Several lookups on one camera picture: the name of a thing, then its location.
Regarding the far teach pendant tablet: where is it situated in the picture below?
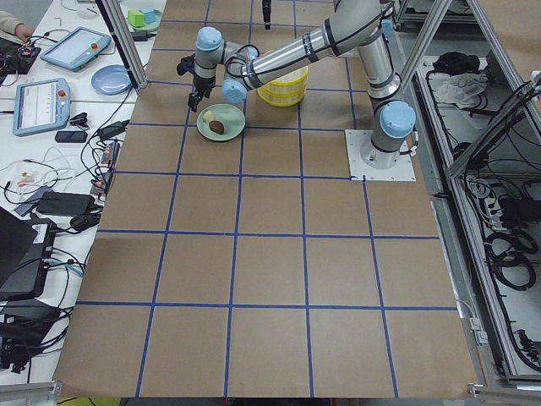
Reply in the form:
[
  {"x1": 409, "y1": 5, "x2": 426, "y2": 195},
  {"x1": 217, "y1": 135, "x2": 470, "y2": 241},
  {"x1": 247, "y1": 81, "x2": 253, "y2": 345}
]
[{"x1": 41, "y1": 27, "x2": 112, "y2": 71}]

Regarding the teach pendant tablet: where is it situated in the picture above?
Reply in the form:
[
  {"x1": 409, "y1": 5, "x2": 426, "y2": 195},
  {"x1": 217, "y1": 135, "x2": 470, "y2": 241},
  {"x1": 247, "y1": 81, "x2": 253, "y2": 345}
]
[
  {"x1": 13, "y1": 78, "x2": 71, "y2": 136},
  {"x1": 41, "y1": 27, "x2": 112, "y2": 71}
]

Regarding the blue plate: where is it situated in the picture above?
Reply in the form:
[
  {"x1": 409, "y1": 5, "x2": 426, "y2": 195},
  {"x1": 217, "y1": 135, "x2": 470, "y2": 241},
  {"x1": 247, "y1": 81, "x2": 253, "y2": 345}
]
[{"x1": 90, "y1": 64, "x2": 132, "y2": 96}]

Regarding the near teach pendant tablet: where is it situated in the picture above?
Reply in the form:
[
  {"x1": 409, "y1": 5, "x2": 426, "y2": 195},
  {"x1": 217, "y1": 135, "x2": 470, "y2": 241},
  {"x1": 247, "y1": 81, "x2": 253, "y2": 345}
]
[{"x1": 13, "y1": 78, "x2": 71, "y2": 136}]

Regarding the white steamed bun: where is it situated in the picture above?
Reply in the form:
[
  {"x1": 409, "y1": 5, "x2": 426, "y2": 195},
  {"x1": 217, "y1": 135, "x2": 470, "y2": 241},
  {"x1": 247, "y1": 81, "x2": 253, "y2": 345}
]
[{"x1": 201, "y1": 111, "x2": 216, "y2": 123}]

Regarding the yellow steamer layer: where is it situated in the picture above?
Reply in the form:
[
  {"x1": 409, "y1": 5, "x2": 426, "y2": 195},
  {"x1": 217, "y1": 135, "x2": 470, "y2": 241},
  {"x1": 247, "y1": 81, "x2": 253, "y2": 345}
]
[
  {"x1": 257, "y1": 83, "x2": 306, "y2": 107},
  {"x1": 261, "y1": 66, "x2": 309, "y2": 93}
]

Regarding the green foam block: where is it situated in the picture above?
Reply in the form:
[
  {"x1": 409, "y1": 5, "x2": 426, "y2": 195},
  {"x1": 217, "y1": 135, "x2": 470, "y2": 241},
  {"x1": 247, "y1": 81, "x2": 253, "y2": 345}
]
[{"x1": 127, "y1": 9, "x2": 145, "y2": 28}]

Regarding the white crumpled cloth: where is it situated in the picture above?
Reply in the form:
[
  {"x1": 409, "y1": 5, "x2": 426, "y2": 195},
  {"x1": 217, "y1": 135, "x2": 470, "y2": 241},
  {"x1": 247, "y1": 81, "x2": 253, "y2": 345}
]
[{"x1": 434, "y1": 73, "x2": 489, "y2": 109}]

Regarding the aluminium frame post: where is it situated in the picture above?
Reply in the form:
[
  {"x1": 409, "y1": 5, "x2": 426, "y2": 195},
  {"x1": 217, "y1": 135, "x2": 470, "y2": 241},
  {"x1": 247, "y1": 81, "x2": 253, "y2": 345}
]
[{"x1": 96, "y1": 0, "x2": 147, "y2": 91}]

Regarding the light green plate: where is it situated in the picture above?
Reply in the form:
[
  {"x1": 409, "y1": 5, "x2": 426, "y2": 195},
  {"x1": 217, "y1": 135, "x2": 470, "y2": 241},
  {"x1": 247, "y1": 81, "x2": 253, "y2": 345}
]
[{"x1": 197, "y1": 104, "x2": 246, "y2": 142}]

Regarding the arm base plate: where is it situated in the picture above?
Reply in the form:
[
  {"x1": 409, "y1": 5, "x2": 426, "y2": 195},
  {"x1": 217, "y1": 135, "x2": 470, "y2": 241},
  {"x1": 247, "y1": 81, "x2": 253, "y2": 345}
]
[{"x1": 345, "y1": 129, "x2": 416, "y2": 182}]

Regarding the brown steamed bun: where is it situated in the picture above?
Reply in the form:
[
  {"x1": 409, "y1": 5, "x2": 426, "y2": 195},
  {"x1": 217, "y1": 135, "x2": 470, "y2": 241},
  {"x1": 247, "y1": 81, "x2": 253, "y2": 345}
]
[{"x1": 209, "y1": 120, "x2": 226, "y2": 134}]

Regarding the blue foam block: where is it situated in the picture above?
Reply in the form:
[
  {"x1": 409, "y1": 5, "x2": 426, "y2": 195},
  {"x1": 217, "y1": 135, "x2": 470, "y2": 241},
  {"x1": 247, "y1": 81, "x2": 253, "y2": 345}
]
[{"x1": 139, "y1": 7, "x2": 157, "y2": 25}]

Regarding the small black power brick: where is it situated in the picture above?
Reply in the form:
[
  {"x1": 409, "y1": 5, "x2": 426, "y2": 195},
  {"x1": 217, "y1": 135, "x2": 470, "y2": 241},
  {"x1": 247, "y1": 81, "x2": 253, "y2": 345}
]
[{"x1": 96, "y1": 120, "x2": 129, "y2": 141}]

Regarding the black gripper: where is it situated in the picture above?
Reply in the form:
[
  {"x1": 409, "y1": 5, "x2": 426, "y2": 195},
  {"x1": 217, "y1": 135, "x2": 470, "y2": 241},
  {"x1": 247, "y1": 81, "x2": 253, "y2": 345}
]
[{"x1": 177, "y1": 0, "x2": 271, "y2": 112}]

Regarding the green bowl with blocks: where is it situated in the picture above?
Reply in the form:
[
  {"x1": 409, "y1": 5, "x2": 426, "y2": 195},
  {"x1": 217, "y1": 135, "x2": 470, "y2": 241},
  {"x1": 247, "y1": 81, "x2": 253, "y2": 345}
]
[{"x1": 127, "y1": 7, "x2": 162, "y2": 32}]

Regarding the black laptop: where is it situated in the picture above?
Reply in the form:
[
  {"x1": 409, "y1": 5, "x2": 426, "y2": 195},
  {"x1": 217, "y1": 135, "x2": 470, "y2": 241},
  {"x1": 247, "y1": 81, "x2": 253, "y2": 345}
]
[{"x1": 1, "y1": 209, "x2": 56, "y2": 301}]

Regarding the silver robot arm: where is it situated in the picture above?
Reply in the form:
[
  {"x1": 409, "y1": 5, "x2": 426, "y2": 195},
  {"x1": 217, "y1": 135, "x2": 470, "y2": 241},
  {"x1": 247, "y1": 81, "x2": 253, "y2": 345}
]
[{"x1": 177, "y1": 1, "x2": 402, "y2": 118}]

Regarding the black power adapter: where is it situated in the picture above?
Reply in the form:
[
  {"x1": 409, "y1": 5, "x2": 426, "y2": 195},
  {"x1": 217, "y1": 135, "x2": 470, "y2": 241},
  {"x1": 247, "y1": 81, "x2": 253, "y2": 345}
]
[{"x1": 36, "y1": 191, "x2": 95, "y2": 217}]

